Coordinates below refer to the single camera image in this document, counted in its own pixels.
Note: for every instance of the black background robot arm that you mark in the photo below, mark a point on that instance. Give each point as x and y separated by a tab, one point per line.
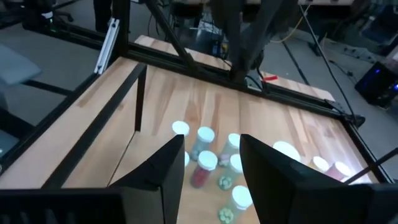
43	15

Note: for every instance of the black aluminium table frame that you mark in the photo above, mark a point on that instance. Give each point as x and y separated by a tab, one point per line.
186	68

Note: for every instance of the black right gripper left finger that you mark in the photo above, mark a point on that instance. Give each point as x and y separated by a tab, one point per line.
158	193

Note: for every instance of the small red tag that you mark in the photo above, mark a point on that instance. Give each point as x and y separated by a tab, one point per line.
270	78

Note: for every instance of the wooden shelf with black frame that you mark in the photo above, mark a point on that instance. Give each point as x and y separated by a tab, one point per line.
93	130

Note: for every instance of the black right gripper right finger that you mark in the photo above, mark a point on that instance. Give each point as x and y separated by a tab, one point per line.
280	189

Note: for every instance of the black computer tower blue light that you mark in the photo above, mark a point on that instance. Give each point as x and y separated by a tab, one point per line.
379	84

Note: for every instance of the silver aluminium bracket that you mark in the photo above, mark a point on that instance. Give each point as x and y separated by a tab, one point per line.
107	46

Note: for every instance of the small white-capped medicine bottle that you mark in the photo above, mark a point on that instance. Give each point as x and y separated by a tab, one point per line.
206	161

